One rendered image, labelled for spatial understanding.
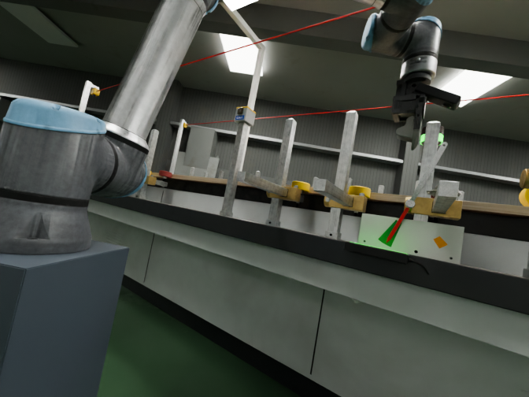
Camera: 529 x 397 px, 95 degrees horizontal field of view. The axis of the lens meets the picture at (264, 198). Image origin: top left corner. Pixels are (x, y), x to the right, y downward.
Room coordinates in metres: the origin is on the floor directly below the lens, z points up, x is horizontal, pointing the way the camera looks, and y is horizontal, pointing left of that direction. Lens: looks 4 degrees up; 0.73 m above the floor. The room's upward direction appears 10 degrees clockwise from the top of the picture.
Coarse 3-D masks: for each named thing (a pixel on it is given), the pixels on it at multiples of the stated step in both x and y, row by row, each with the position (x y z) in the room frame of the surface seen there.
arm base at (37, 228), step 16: (0, 192) 0.41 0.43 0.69; (16, 192) 0.41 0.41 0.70; (0, 208) 0.40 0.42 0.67; (16, 208) 0.41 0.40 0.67; (32, 208) 0.42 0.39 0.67; (48, 208) 0.43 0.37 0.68; (64, 208) 0.45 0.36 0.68; (80, 208) 0.49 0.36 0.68; (0, 224) 0.40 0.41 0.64; (16, 224) 0.40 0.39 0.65; (32, 224) 0.42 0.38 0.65; (48, 224) 0.43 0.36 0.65; (64, 224) 0.45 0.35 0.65; (80, 224) 0.48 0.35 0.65; (0, 240) 0.39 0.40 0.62; (16, 240) 0.40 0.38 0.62; (32, 240) 0.41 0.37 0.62; (48, 240) 0.43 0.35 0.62; (64, 240) 0.45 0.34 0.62; (80, 240) 0.48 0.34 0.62
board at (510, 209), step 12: (192, 180) 1.55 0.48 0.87; (204, 180) 1.47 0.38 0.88; (216, 180) 1.41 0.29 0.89; (312, 192) 1.08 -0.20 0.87; (372, 192) 0.94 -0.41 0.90; (468, 204) 0.78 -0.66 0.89; (480, 204) 0.76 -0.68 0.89; (492, 204) 0.75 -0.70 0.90; (504, 204) 0.73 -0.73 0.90; (516, 216) 0.74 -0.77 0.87; (528, 216) 0.70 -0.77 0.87
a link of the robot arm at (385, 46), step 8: (376, 16) 0.64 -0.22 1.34; (368, 24) 0.66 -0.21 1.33; (376, 24) 0.63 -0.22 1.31; (368, 32) 0.65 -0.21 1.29; (376, 32) 0.64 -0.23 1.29; (384, 32) 0.62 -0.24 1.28; (392, 32) 0.61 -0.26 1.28; (400, 32) 0.61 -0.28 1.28; (408, 32) 0.64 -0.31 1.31; (368, 40) 0.66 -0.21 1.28; (376, 40) 0.66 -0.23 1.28; (384, 40) 0.64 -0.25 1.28; (392, 40) 0.64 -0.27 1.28; (400, 40) 0.65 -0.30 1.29; (408, 40) 0.65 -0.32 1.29; (368, 48) 0.68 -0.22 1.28; (376, 48) 0.68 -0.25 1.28; (384, 48) 0.67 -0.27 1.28; (392, 48) 0.67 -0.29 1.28; (400, 48) 0.67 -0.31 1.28; (392, 56) 0.71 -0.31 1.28; (400, 56) 0.69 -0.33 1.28
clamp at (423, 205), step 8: (416, 200) 0.71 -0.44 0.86; (424, 200) 0.70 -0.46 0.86; (432, 200) 0.69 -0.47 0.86; (456, 200) 0.66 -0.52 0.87; (416, 208) 0.70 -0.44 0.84; (424, 208) 0.69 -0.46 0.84; (456, 208) 0.65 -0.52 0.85; (432, 216) 0.70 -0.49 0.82; (440, 216) 0.67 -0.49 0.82; (448, 216) 0.66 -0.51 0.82; (456, 216) 0.65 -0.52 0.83
